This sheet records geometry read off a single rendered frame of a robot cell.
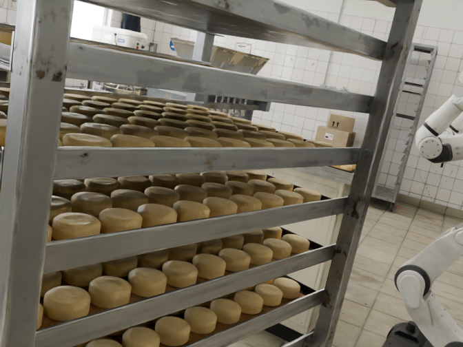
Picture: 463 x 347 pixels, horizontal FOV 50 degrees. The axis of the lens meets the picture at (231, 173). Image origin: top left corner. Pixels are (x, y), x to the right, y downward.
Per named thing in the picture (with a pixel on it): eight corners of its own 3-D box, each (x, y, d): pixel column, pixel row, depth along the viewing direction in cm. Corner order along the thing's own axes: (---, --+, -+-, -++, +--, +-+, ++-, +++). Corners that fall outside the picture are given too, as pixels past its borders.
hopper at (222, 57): (165, 65, 246) (169, 37, 243) (223, 74, 294) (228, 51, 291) (212, 75, 232) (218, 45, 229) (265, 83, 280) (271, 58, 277)
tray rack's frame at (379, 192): (356, 188, 617) (393, 45, 578) (397, 200, 599) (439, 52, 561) (348, 197, 558) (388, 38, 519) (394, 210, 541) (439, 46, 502)
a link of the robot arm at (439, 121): (444, 96, 175) (404, 136, 182) (449, 101, 165) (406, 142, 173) (467, 116, 175) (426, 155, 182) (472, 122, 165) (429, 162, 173)
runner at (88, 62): (362, 111, 87) (366, 94, 87) (376, 114, 86) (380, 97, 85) (-6, 66, 39) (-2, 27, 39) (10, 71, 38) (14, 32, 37)
